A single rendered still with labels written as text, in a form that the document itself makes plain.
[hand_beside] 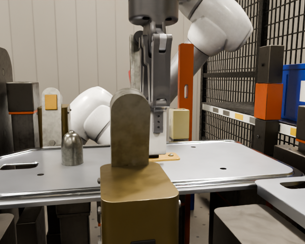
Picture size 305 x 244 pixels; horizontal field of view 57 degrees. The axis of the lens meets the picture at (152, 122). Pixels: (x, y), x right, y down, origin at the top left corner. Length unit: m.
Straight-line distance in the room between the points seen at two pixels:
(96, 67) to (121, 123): 2.82
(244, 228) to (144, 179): 0.12
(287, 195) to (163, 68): 0.21
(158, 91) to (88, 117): 0.79
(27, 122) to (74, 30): 2.47
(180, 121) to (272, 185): 0.26
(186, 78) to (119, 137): 0.37
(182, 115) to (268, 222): 0.30
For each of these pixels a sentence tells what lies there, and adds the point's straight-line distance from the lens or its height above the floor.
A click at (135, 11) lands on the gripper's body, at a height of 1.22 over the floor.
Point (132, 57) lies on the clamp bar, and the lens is 0.58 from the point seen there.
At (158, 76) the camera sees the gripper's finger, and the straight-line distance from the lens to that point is 0.38.
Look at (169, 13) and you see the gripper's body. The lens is 0.42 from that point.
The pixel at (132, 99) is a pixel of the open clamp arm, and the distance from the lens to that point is 0.25.
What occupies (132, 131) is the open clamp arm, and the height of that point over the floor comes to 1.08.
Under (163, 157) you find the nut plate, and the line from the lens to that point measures 0.45.
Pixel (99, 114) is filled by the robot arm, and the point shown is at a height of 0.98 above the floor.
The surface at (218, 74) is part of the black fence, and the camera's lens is 1.56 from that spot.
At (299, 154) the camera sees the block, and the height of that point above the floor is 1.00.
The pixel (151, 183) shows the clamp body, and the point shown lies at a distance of 0.23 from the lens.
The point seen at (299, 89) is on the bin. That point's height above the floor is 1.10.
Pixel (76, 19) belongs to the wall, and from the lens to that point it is 3.09.
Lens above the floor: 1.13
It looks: 9 degrees down
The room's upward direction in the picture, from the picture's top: straight up
